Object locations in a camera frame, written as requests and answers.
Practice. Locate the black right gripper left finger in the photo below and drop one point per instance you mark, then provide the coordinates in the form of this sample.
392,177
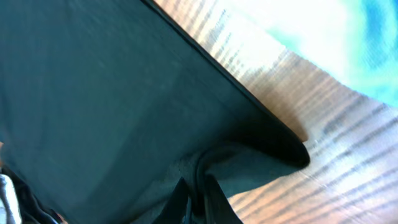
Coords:
178,210

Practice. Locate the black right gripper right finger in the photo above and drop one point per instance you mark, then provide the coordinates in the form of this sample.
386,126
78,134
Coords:
217,208

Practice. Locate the black t-shirt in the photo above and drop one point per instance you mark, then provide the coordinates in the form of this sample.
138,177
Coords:
105,105

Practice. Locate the folded grey shorts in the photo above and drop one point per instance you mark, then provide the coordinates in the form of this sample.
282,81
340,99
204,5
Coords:
10,213

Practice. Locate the light blue printed t-shirt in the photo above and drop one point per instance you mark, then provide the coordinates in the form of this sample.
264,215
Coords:
355,41

